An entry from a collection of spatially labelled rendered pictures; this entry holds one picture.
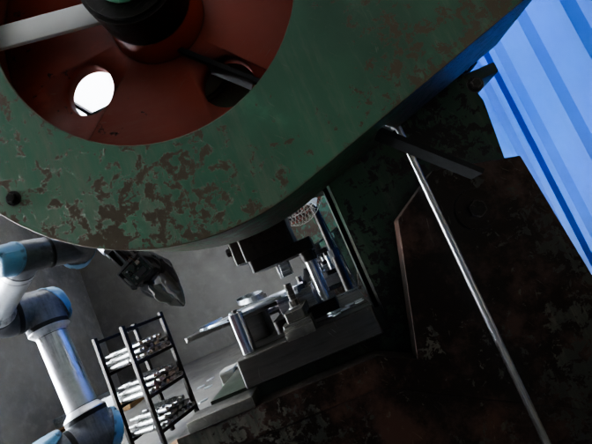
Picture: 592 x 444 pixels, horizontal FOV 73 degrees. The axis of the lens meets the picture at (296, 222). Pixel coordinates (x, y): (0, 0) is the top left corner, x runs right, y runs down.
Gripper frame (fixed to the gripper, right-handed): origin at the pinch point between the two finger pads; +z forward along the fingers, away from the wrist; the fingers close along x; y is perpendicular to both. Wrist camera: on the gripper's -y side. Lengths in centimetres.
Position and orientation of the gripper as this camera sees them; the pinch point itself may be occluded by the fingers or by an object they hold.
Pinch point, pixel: (181, 301)
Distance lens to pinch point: 101.3
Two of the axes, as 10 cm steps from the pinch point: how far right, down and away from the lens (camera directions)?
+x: 6.7, -7.5, 0.4
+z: 7.5, 6.6, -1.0
